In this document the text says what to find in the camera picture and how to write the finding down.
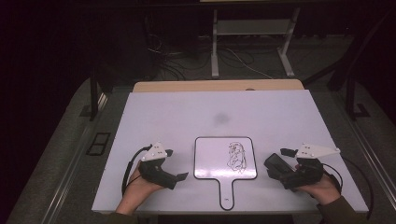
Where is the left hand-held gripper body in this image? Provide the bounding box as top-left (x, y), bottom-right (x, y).
top-left (138, 142), bottom-right (179, 190)

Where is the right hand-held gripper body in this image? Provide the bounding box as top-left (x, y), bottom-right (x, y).
top-left (279, 143), bottom-right (341, 190)

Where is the small whiteboard with handle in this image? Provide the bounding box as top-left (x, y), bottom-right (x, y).
top-left (193, 135), bottom-right (259, 212)

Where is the person's right hand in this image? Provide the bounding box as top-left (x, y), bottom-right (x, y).
top-left (295, 172), bottom-right (342, 206)

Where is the person's left hand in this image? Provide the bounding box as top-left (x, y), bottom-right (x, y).
top-left (115, 161), bottom-right (164, 216)

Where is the wooden table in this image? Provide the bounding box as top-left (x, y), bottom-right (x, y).
top-left (133, 78), bottom-right (305, 93)

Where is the black metal stand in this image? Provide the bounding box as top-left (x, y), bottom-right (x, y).
top-left (78, 73), bottom-right (109, 122)
top-left (302, 7), bottom-right (396, 121)

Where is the white metal stand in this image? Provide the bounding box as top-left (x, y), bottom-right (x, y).
top-left (210, 7), bottom-right (302, 79)

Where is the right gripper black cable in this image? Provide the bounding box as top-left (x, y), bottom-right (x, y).
top-left (321, 162), bottom-right (344, 194)

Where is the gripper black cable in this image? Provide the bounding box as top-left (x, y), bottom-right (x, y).
top-left (120, 144), bottom-right (153, 196)
top-left (321, 162), bottom-right (344, 194)

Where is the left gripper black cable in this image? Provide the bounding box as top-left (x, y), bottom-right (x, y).
top-left (120, 144), bottom-right (153, 196)

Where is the long black cable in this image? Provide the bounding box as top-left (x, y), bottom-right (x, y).
top-left (341, 156), bottom-right (375, 219)

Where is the metal floor rail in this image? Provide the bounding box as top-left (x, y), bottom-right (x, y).
top-left (40, 92), bottom-right (110, 224)
top-left (344, 115), bottom-right (396, 203)

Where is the bundle of black floor cables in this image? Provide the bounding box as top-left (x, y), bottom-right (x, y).
top-left (144, 29), bottom-right (250, 82)

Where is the white floor cable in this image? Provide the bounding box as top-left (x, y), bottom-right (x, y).
top-left (223, 46), bottom-right (275, 80)

